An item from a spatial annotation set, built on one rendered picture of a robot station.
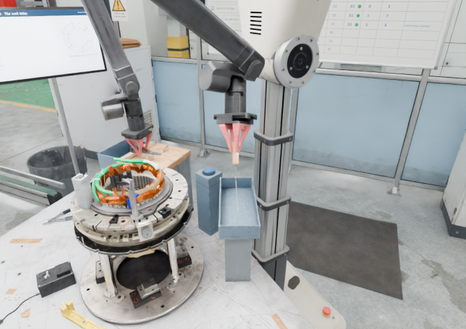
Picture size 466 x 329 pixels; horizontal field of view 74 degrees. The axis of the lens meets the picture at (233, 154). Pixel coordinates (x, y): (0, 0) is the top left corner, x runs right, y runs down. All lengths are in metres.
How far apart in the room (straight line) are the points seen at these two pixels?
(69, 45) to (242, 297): 1.48
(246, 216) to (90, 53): 1.34
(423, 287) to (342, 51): 1.81
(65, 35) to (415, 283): 2.48
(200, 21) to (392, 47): 2.26
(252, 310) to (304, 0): 0.86
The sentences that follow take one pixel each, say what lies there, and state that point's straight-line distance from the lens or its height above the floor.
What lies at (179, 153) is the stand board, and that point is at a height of 1.07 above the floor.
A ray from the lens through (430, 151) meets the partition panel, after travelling 3.10.
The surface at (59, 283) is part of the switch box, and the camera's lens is 1.15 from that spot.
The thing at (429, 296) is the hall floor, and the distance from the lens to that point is 2.35.
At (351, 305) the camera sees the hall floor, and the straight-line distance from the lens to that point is 2.11.
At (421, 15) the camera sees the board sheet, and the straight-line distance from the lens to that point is 2.80.
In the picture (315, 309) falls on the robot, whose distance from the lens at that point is 1.70.
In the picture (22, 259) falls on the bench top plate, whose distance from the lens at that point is 1.35.
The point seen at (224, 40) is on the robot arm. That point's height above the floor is 1.51.
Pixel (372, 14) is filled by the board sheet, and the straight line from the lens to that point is 2.78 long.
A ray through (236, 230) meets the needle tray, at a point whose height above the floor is 1.05.
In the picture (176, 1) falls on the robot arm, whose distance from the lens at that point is 0.64.
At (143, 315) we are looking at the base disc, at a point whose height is 0.80.
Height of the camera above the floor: 1.58
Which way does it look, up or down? 26 degrees down
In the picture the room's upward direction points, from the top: straight up
